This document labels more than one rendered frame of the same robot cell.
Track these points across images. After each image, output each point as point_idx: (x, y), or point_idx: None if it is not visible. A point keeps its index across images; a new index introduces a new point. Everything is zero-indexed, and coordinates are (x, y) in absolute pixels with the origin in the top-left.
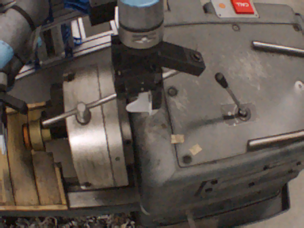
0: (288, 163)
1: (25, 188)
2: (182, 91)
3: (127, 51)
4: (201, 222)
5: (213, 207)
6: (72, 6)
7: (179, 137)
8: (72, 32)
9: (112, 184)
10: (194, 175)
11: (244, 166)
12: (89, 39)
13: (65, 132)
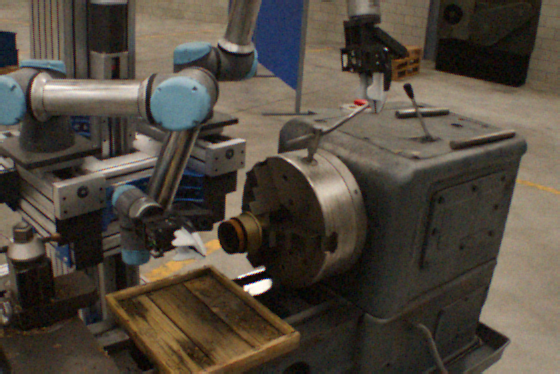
0: (489, 193)
1: (225, 343)
2: (373, 137)
3: (364, 22)
4: None
5: (425, 347)
6: (177, 197)
7: (397, 150)
8: None
9: (354, 240)
10: (430, 164)
11: (462, 160)
12: None
13: None
